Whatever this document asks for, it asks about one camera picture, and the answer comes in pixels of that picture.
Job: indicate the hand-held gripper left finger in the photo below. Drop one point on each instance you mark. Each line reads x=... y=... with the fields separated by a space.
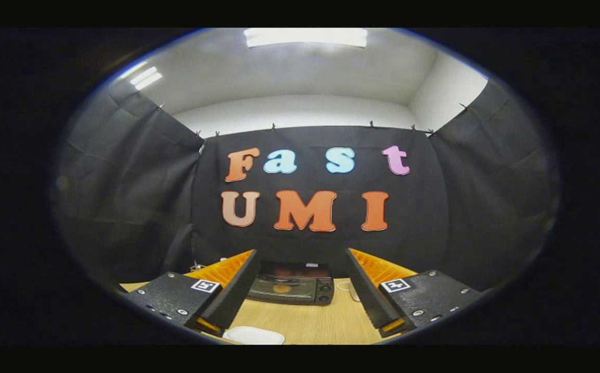
x=235 y=292

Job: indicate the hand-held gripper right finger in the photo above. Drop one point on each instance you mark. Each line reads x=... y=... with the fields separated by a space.
x=369 y=292

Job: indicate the round golden bread bun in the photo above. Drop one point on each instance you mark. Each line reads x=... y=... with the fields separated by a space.
x=281 y=288

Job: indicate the black toaster oven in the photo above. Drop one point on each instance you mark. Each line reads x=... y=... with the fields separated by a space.
x=305 y=298

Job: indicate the white bread toaster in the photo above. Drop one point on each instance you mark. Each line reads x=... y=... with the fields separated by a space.
x=354 y=292

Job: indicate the white oval plate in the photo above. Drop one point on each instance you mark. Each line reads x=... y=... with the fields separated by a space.
x=253 y=335

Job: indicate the black backdrop cloth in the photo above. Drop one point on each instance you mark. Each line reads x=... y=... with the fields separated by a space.
x=424 y=223

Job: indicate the row of small cloth clips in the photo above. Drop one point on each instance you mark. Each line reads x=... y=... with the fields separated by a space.
x=273 y=126

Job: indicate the small ceiling light panel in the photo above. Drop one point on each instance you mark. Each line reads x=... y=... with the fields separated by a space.
x=146 y=77

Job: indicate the large ceiling light panel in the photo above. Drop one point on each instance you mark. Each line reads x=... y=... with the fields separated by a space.
x=305 y=37

